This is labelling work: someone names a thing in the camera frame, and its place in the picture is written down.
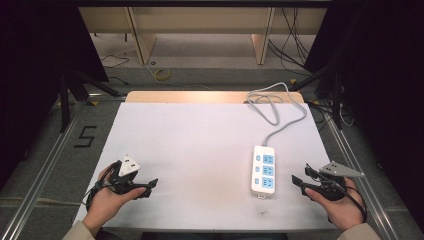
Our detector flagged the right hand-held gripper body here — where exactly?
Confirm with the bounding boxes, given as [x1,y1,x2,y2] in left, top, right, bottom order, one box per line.
[312,160,366,202]

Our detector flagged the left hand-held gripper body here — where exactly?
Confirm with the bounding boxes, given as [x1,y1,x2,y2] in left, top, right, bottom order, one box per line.
[107,154,141,195]

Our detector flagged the person's right hand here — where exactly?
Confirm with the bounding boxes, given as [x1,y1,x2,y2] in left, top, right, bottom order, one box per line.
[304,177,366,232]

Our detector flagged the person's left hand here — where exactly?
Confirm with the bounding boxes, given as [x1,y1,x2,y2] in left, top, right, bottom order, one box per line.
[82,164,147,232]

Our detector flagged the white power strip blue sockets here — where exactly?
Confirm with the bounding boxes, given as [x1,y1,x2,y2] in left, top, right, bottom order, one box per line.
[250,144,277,200]

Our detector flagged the black metal stand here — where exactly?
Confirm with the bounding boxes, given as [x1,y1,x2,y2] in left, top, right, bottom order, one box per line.
[57,68,124,134]
[288,61,345,132]

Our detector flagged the yellow tape roll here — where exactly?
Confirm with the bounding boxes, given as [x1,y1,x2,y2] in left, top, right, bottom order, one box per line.
[154,68,173,82]

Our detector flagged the black curtain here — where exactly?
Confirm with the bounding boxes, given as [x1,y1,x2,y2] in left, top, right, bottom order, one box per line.
[0,0,110,189]
[303,0,424,221]

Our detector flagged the light wooden desk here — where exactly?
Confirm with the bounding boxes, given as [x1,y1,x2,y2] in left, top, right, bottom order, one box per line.
[77,6,330,66]

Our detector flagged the aluminium floor rail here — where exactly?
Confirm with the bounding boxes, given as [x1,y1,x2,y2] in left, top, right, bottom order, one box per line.
[0,99,86,240]
[324,114,403,240]

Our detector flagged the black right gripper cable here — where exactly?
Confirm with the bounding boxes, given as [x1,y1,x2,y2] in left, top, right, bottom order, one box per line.
[324,179,369,224]

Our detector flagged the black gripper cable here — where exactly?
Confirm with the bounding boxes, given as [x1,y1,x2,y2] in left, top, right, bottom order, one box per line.
[81,161,118,212]
[324,179,369,224]

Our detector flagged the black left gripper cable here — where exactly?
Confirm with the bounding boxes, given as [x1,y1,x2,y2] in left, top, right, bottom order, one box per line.
[81,161,118,212]

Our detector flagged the tangled floor cables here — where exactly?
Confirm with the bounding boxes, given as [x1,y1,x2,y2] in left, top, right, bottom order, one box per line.
[305,98,355,132]

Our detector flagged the grey power strip cable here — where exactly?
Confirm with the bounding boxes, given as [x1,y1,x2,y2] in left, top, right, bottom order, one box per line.
[245,81,308,148]

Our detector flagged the thin black floor cable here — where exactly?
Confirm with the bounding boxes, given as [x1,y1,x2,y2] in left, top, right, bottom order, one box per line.
[99,54,130,86]

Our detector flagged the bundle of black cables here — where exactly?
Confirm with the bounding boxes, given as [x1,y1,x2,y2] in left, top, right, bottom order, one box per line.
[267,7,318,74]

